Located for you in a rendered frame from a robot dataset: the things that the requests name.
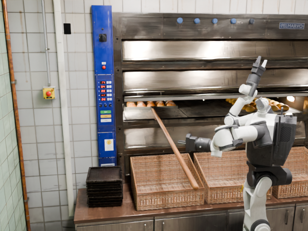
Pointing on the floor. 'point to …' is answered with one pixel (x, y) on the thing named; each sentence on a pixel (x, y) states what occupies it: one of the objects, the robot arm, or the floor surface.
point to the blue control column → (103, 46)
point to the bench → (187, 216)
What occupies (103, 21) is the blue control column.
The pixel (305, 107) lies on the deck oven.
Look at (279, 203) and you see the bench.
